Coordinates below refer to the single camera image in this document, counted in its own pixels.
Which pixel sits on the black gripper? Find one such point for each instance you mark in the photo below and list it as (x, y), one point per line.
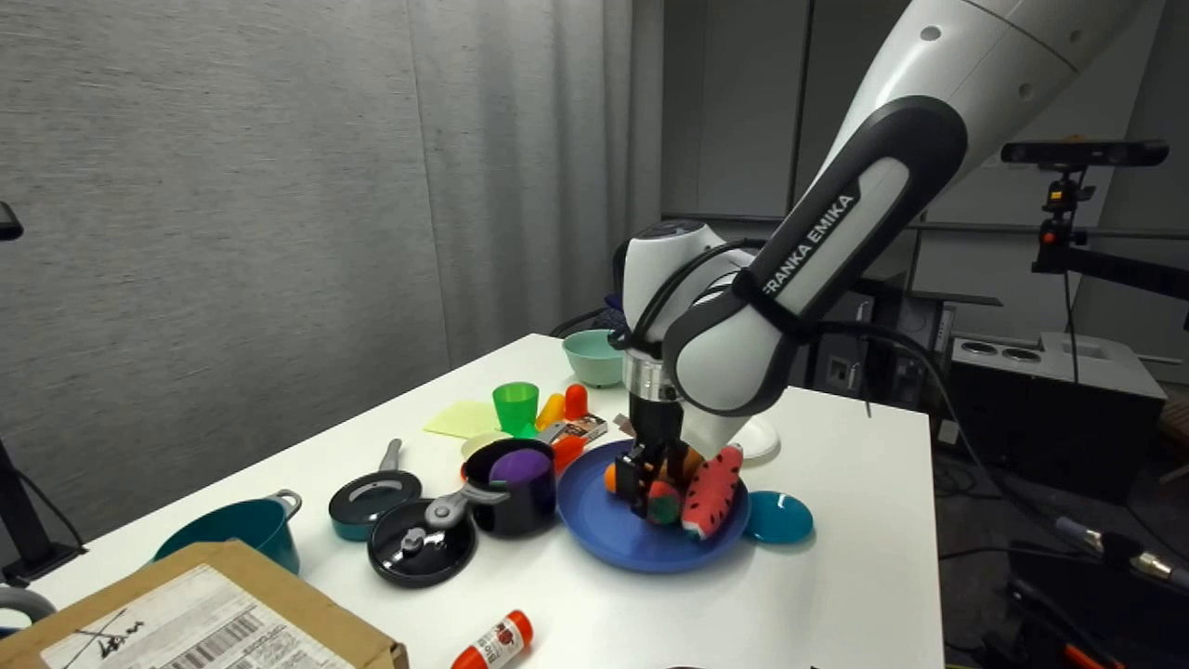
(660, 450)

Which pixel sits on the plush orange toy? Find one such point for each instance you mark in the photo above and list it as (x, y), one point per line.
(611, 476)

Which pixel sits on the plush watermelon slice toy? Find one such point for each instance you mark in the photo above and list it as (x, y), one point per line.
(710, 492)

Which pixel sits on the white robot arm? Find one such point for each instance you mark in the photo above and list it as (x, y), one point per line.
(710, 324)

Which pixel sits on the large blue plate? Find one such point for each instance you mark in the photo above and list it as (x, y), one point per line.
(618, 538)

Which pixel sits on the small white plate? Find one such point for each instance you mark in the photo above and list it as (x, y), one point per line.
(754, 442)

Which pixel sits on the small teal plate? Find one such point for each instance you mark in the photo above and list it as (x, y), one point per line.
(777, 518)

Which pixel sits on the orange toy bottle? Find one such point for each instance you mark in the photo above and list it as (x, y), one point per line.
(572, 403)

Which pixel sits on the black pot purple inside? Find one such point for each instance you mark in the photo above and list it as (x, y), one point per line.
(510, 489)

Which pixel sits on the green plastic cup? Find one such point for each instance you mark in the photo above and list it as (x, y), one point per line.
(517, 407)

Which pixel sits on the yellow translucent cup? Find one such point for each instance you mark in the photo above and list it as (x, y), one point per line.
(463, 421)

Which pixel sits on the red sauce bottle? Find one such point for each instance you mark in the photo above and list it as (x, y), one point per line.
(499, 649)

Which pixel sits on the black pot lid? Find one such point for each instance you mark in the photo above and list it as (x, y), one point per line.
(408, 552)

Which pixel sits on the small dark frying pan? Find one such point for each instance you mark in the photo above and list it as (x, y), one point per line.
(370, 496)

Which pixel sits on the teal saucepan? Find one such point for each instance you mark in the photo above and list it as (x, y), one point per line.
(255, 521)

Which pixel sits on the cardboard box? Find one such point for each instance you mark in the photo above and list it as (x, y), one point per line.
(204, 606)

